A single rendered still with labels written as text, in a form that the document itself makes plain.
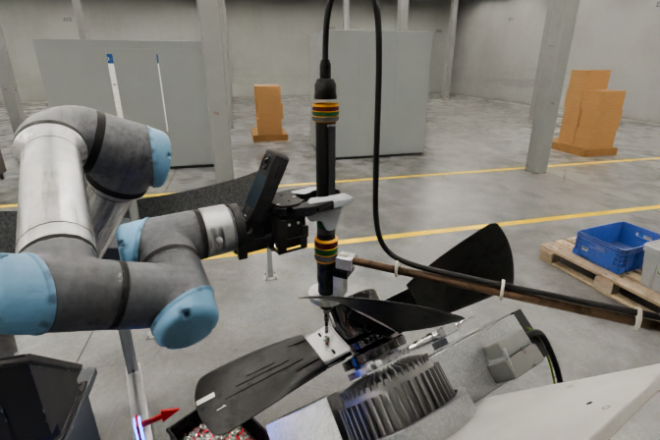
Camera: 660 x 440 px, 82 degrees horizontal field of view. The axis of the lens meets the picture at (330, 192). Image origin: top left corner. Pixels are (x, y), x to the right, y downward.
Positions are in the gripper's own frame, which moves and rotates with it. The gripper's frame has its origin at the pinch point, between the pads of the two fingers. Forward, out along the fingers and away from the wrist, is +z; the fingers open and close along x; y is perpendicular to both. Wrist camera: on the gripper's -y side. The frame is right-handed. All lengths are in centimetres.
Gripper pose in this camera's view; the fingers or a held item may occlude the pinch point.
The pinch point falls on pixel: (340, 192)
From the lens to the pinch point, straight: 67.6
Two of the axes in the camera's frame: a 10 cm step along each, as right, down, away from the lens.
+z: 8.6, -1.7, 4.9
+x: 5.2, 2.7, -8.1
